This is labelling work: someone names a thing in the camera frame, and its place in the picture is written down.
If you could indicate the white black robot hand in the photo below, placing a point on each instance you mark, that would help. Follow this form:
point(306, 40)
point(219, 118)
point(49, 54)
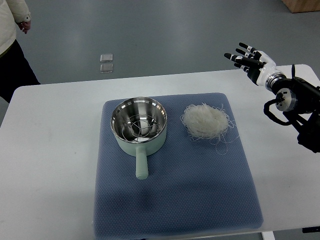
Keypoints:
point(255, 63)

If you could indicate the white vermicelli bundle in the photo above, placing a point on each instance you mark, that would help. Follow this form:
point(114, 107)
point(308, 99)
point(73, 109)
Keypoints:
point(210, 124)

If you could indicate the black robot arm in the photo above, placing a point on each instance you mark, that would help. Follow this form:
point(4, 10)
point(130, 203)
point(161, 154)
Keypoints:
point(296, 103)

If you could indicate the mint green steel pot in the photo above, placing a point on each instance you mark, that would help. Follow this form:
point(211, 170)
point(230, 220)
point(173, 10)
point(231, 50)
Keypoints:
point(140, 149)

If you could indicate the wooden box corner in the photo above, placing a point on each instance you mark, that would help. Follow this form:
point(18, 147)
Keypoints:
point(302, 6)

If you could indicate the blue textured mat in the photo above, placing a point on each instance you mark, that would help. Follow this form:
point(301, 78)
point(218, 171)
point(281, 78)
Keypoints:
point(193, 186)

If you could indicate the upper metal floor plate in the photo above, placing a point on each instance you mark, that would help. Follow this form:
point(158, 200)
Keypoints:
point(106, 57)

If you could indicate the metal floor plate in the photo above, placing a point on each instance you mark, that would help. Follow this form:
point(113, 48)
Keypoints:
point(106, 68)
point(106, 57)

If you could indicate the lower metal floor plate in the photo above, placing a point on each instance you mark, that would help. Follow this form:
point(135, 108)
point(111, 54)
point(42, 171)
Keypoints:
point(106, 68)

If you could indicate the black object under table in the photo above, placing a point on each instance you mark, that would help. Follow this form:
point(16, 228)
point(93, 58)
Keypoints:
point(315, 229)

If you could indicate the person in white jacket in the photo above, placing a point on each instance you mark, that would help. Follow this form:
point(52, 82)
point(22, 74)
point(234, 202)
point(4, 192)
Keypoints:
point(15, 70)

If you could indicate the wire steaming rack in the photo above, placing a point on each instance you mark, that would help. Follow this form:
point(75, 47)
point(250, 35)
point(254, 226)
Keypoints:
point(140, 126)

